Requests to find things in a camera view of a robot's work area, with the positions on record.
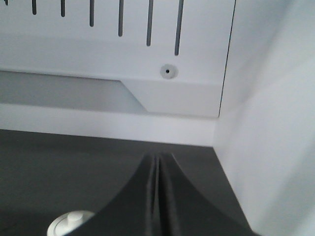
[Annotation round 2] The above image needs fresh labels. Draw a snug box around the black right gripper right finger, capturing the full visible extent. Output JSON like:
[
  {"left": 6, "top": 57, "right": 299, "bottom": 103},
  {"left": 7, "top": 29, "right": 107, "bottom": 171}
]
[{"left": 158, "top": 153, "right": 255, "bottom": 236}]

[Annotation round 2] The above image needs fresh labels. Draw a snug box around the white slotted baffle panel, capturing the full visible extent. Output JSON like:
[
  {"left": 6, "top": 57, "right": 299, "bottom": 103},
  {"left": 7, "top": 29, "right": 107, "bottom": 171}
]
[{"left": 0, "top": 0, "right": 235, "bottom": 118}]

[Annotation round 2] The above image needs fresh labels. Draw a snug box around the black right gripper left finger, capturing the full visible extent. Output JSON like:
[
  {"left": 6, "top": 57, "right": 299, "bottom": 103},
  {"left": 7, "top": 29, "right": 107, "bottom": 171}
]
[{"left": 68, "top": 154, "right": 158, "bottom": 236}]

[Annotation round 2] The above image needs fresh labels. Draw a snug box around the glass jar with white lid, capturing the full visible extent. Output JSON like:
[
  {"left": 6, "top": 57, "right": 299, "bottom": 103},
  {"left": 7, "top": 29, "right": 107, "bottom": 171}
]
[{"left": 47, "top": 210, "right": 95, "bottom": 236}]

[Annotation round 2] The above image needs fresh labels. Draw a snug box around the white round wall plug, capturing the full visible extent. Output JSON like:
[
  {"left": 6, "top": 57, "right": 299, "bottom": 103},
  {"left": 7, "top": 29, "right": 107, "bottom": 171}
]
[{"left": 160, "top": 64, "right": 178, "bottom": 79}]

